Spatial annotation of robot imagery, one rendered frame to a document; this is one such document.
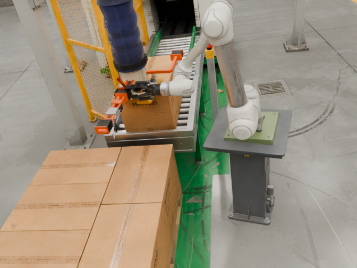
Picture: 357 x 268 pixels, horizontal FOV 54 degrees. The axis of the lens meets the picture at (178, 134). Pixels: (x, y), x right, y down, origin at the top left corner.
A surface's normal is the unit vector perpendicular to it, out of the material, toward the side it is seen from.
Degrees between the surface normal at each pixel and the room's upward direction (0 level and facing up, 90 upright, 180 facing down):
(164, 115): 90
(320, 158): 0
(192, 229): 0
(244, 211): 90
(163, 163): 0
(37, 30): 91
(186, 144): 90
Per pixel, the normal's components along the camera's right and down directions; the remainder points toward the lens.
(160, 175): -0.14, -0.81
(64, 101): -0.10, 0.58
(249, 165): -0.34, 0.58
